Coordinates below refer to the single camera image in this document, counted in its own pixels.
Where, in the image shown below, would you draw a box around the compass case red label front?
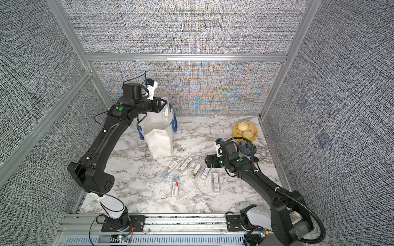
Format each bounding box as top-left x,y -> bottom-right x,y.
171,175 -> 181,197

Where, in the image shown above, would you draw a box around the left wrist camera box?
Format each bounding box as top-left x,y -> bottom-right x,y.
144,79 -> 158,100

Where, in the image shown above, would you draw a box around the dark blue patterned bowl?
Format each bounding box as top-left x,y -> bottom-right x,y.
239,141 -> 257,156

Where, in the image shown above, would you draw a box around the yellow rimmed wooden steamer basket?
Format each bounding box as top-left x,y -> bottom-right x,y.
233,121 -> 258,142

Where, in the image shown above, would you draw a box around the aluminium front rail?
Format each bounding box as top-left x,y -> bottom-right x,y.
53,213 -> 308,246

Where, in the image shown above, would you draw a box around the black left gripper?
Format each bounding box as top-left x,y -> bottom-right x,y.
134,97 -> 168,116

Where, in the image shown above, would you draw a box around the clear compass case white label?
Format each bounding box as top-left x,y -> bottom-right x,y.
199,167 -> 211,181

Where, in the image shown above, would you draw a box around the white canvas bag blue handles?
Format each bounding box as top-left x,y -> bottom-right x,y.
136,104 -> 178,159

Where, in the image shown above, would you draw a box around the small clear compass case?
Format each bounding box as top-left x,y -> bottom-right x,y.
192,164 -> 201,179

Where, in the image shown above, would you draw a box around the clear compass case barcode label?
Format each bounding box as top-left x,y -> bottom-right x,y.
212,171 -> 221,193

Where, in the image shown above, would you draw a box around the cream steamed bun near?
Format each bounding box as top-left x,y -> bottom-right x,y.
242,130 -> 254,138

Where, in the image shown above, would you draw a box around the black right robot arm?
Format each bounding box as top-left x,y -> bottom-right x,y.
205,138 -> 314,246

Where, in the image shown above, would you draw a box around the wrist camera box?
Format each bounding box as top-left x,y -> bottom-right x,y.
215,138 -> 223,157
144,79 -> 158,100

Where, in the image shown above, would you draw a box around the cream steamed bun far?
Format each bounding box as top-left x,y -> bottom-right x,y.
237,122 -> 249,132

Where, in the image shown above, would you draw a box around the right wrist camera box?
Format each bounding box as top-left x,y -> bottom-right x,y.
215,138 -> 223,157

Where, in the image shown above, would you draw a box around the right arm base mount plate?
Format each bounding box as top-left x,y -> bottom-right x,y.
225,212 -> 255,232

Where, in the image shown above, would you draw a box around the cream steamed bun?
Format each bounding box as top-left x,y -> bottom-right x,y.
242,130 -> 254,138
237,122 -> 249,132

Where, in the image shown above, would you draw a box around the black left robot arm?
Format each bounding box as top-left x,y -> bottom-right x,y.
67,79 -> 168,227

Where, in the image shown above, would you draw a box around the black corrugated cable conduit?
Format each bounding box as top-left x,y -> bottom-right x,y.
226,137 -> 326,245

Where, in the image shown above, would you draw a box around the compass case red label blue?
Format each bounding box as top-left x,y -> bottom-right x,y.
161,161 -> 179,179

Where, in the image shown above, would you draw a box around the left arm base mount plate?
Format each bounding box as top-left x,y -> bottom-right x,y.
101,215 -> 146,233

